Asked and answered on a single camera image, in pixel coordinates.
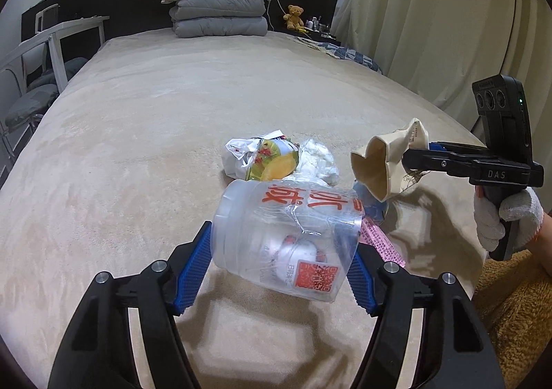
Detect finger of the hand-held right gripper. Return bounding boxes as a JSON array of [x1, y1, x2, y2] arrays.
[[402, 148, 473, 177], [428, 141, 488, 160]]

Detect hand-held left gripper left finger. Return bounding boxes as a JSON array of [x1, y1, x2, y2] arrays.
[[47, 221, 214, 389]]

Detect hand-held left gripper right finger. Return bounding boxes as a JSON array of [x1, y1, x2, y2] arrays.
[[345, 242, 505, 389]]

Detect beige cloth bag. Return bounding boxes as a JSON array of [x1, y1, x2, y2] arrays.
[[350, 117, 432, 203]]

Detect clear plastic jar red print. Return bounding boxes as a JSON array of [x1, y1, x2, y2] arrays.
[[213, 179, 365, 303]]

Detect person's right forearm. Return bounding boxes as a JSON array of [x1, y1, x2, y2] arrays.
[[528, 210, 552, 260]]

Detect person's right hand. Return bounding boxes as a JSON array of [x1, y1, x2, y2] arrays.
[[473, 188, 543, 252]]

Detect pink packet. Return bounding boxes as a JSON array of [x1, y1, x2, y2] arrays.
[[361, 216, 407, 266]]

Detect blue plastic wrapper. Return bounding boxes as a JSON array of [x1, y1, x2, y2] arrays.
[[353, 182, 389, 223]]

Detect white crumpled tissue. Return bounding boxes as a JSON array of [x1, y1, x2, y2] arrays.
[[287, 139, 340, 187]]

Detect cream curtain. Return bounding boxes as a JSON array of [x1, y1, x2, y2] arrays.
[[330, 0, 552, 144]]

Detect blue patterned cloth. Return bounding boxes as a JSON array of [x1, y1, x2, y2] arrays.
[[293, 35, 384, 74]]

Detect yellow fruit print packet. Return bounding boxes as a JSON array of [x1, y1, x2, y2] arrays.
[[246, 132, 300, 183]]

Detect brown fuzzy blanket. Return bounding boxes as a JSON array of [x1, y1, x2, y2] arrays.
[[472, 249, 552, 389]]

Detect small bottles on nightstand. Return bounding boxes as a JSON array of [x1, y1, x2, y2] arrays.
[[305, 16, 331, 33]]

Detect brown teddy bear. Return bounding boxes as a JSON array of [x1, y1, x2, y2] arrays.
[[283, 4, 304, 30]]

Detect grey seat cushions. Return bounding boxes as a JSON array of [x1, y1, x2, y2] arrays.
[[4, 57, 89, 126]]

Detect folded grey quilt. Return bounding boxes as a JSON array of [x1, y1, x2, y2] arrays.
[[169, 0, 269, 39]]

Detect black headboard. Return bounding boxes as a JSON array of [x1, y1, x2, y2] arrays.
[[21, 0, 339, 45]]

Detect white chair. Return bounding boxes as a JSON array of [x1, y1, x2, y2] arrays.
[[34, 4, 60, 33]]

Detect white cable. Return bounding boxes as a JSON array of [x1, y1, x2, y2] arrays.
[[265, 0, 289, 31]]

